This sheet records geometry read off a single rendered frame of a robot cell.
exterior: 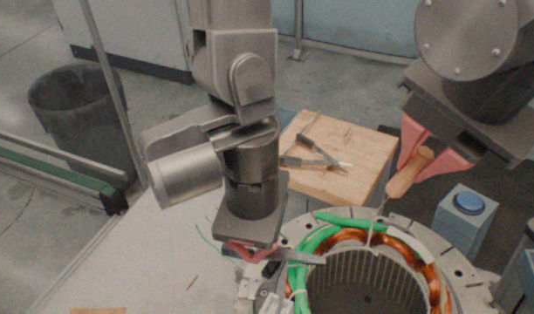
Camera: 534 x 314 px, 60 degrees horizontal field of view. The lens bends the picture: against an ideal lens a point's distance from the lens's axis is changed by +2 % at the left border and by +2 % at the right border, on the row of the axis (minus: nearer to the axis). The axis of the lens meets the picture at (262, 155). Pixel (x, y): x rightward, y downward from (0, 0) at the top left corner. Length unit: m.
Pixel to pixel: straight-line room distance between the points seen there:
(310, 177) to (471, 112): 0.47
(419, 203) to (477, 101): 1.89
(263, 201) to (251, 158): 0.07
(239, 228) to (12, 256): 1.91
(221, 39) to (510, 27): 0.21
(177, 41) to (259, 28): 2.46
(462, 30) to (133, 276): 0.91
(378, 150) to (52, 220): 1.81
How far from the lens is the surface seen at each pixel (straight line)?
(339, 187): 0.77
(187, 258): 1.05
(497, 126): 0.37
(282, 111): 0.95
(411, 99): 0.36
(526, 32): 0.25
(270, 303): 0.52
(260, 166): 0.41
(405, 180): 0.43
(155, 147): 0.39
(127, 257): 1.09
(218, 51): 0.37
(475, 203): 0.83
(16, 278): 2.24
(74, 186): 1.34
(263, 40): 0.38
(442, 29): 0.27
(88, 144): 2.11
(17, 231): 2.41
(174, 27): 2.79
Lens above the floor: 1.63
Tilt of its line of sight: 43 degrees down
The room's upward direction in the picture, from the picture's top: 4 degrees counter-clockwise
